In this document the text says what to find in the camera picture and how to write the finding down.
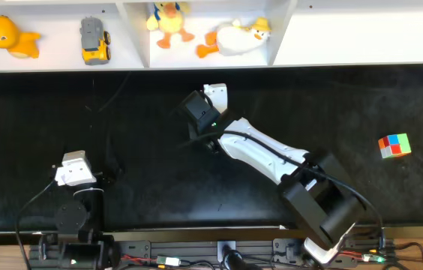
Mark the black cable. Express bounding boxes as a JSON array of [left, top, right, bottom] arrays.
[[13, 178, 57, 270], [308, 166, 387, 252]]

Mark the white plush goose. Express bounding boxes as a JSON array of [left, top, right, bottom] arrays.
[[196, 16, 272, 59]]

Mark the orange toy figure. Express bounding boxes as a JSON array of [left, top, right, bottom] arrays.
[[0, 14, 43, 60]]

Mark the mounting rail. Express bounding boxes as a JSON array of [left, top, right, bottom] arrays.
[[27, 227, 423, 270]]

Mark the many-coloured puzzle cube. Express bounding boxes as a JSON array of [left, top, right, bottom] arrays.
[[377, 133, 413, 160]]

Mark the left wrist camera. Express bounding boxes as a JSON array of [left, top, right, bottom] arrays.
[[54, 149, 98, 188]]

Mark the white shelf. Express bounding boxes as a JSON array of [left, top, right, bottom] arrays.
[[0, 0, 423, 74]]

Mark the grey and yellow toy truck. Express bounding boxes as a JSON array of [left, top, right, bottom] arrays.
[[79, 16, 113, 67]]

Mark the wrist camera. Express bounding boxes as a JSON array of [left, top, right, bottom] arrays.
[[54, 149, 98, 188], [202, 82, 229, 114]]

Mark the yellow plush duck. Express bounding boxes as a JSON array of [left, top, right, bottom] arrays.
[[145, 1, 196, 50]]

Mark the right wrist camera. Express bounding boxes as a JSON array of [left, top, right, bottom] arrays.
[[202, 82, 229, 114]]

